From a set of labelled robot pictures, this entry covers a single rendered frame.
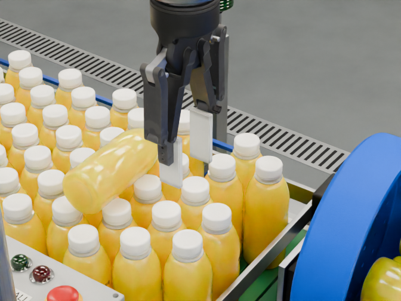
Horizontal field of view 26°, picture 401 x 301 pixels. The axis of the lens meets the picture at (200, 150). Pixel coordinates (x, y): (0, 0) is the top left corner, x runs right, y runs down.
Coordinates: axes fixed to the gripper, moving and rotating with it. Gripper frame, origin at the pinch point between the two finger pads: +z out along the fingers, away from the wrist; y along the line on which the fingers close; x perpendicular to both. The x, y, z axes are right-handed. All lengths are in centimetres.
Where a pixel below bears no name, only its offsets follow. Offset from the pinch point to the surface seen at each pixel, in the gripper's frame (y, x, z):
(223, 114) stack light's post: 46, 24, 27
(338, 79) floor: 223, 81, 121
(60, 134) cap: 8.9, 29.7, 13.6
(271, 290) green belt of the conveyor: 14.5, -4.9, 31.4
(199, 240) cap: 0.3, -1.6, 13.5
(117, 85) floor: 167, 154, 121
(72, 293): -18.5, 2.8, 10.3
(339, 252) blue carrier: -1.9, -21.8, 4.0
